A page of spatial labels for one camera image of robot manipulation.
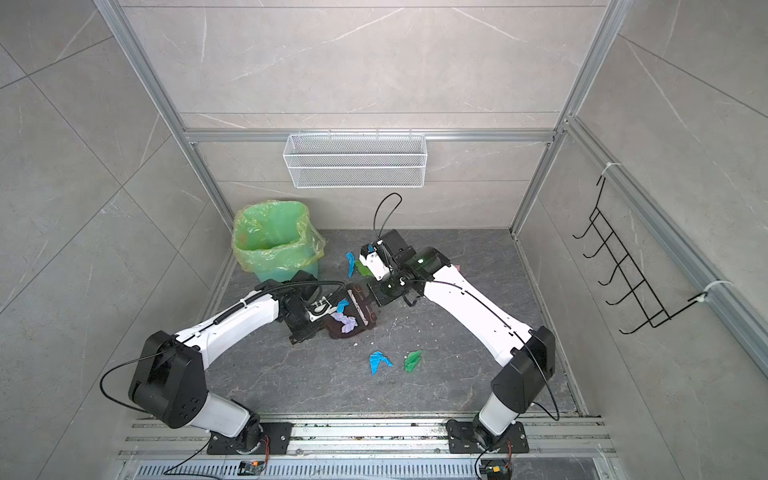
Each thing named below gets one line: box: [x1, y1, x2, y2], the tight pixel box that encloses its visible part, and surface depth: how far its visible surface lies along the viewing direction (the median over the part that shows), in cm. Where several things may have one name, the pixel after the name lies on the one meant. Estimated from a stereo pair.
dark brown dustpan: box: [323, 304, 368, 339], surface depth 88 cm
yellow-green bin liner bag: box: [231, 200, 326, 281], surface depth 92 cm
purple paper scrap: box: [332, 312, 358, 334], surface depth 90 cm
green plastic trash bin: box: [232, 200, 326, 282], surface depth 92 cm
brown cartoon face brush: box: [347, 284, 377, 327], surface depth 85 cm
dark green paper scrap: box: [404, 350, 423, 373], surface depth 87 cm
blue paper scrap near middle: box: [369, 351, 394, 376], surface depth 87 cm
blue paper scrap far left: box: [346, 251, 355, 278], surface depth 109 cm
